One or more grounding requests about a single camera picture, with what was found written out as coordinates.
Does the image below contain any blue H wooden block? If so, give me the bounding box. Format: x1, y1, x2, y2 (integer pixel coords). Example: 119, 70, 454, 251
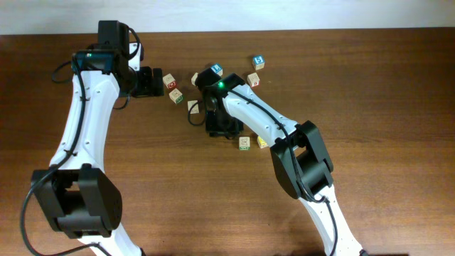
191, 73, 198, 86

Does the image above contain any blue L wooden block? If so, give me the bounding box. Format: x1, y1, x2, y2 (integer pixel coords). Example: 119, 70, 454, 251
210, 63, 223, 76

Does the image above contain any plain faced wooden block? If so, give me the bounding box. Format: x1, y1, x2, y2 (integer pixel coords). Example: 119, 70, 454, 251
187, 100, 200, 114

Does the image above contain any green letter wooden block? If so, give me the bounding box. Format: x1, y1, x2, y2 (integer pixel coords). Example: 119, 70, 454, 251
168, 88, 183, 105

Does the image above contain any red Q wooden block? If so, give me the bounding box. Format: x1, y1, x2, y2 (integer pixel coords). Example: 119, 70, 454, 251
163, 73, 177, 90

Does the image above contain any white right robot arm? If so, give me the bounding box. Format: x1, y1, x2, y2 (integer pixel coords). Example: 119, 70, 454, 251
195, 69, 367, 255

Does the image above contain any blue 5 wooden block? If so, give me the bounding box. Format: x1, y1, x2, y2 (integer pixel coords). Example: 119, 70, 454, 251
252, 55, 265, 70

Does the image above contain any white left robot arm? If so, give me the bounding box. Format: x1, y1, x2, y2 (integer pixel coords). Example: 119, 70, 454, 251
26, 43, 164, 255

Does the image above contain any yellow O wooden block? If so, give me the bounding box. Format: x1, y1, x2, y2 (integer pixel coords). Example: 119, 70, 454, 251
257, 136, 269, 149

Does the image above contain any green R wooden block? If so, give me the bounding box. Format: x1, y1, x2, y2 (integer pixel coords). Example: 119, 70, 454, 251
239, 137, 250, 151

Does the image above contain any red 9 wooden block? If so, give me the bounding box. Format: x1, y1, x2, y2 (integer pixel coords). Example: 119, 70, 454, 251
247, 73, 260, 87

